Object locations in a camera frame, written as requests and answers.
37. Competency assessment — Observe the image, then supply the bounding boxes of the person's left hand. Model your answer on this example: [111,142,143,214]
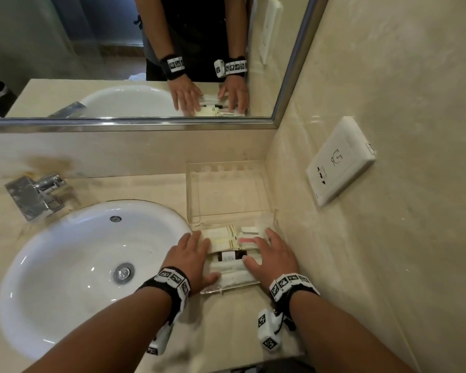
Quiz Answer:
[161,230,221,296]

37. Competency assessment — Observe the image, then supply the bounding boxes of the person's right hand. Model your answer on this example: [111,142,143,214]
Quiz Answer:
[242,228,300,286]

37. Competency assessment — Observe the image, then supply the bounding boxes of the person's right forearm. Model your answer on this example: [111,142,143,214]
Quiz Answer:
[289,293,414,373]

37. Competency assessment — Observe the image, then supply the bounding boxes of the person's left forearm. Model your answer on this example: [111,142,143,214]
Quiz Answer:
[23,286,173,373]

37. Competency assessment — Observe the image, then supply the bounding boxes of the small bottle with brown label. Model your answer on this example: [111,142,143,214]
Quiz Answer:
[207,250,261,264]

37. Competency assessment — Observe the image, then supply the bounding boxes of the white toiletry tube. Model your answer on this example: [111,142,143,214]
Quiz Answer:
[200,262,262,290]

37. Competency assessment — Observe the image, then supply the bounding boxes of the white packet with red stripe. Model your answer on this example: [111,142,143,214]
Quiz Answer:
[236,227,273,251]

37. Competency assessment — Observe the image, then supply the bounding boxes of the black left wrist band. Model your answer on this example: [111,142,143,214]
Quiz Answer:
[137,266,192,325]

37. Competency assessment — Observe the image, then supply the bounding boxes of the black wrist band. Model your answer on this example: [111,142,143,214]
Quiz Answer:
[137,266,192,325]
[269,272,321,331]

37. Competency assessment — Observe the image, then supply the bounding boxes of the cream toiletry packet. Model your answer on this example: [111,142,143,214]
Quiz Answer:
[200,225,238,256]

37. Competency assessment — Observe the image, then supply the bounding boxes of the black right wrist band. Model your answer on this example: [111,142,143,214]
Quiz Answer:
[269,272,321,331]

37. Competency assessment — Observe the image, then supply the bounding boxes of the clear acrylic tray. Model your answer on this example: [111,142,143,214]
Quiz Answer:
[186,160,285,296]

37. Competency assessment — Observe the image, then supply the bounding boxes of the chrome sink drain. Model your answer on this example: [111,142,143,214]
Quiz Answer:
[113,262,135,285]

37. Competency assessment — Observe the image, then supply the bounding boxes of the white round sink basin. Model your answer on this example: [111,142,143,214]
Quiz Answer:
[0,199,193,362]

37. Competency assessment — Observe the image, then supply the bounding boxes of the chrome faucet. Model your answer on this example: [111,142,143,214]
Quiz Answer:
[4,173,67,223]

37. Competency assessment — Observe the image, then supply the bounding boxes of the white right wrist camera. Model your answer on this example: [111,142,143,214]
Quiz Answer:
[257,308,285,352]

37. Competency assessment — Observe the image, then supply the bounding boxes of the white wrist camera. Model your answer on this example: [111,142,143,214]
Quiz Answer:
[147,321,176,357]
[257,308,285,352]

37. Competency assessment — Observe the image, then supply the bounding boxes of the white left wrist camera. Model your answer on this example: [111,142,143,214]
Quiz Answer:
[147,321,176,357]

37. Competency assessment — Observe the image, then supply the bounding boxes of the white wall socket plate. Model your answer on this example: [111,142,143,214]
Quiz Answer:
[305,116,377,208]

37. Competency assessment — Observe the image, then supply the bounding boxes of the wall mirror with metal frame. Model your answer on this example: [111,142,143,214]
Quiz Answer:
[0,0,331,133]

